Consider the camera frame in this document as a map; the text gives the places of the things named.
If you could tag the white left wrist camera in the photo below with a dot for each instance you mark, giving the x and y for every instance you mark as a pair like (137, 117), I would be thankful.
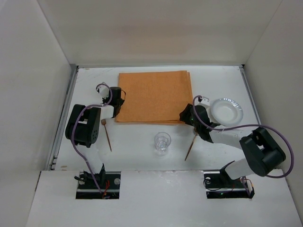
(103, 90)

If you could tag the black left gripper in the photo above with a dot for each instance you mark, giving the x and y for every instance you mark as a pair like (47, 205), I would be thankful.
(117, 105)

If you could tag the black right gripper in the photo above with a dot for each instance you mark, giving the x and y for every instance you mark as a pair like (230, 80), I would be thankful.
(187, 116)

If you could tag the right aluminium table rail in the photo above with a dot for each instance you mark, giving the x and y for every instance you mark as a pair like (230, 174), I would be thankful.
(244, 77)

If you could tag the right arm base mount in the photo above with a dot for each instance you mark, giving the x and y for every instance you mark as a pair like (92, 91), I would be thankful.
(220, 186)

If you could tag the left aluminium table rail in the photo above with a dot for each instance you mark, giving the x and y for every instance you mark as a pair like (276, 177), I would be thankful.
(54, 150)

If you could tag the white paper plate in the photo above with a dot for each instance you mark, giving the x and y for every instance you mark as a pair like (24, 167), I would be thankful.
(226, 111)

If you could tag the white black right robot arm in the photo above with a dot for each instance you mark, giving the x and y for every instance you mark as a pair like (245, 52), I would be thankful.
(261, 151)

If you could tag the orange cloth napkin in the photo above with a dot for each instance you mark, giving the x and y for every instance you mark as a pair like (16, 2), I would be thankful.
(154, 97)

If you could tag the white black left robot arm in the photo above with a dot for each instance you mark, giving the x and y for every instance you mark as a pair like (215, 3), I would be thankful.
(83, 125)

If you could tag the aluminium table rail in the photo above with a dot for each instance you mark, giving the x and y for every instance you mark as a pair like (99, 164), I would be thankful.
(244, 77)
(54, 150)

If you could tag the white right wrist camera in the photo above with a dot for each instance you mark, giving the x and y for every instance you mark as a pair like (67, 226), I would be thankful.
(204, 102)

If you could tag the clear plastic cup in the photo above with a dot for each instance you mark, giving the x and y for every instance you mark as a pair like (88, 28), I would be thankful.
(162, 141)

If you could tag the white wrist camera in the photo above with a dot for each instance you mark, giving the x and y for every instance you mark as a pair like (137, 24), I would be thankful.
(204, 102)
(103, 90)

